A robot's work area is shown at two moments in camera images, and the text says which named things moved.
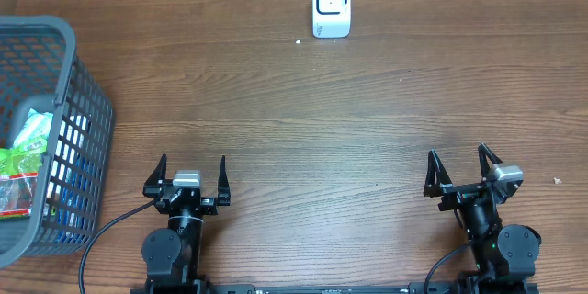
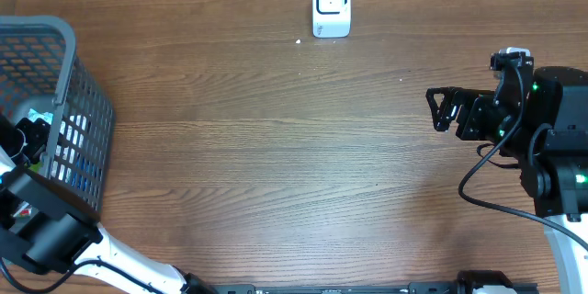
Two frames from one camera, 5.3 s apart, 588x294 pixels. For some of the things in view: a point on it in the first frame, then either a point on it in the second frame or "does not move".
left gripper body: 209,209 -> 36,140
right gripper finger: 484,151 -> 443,115
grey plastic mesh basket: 40,71 does not move
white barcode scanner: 332,5 does not move
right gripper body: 457,196 -> 482,119
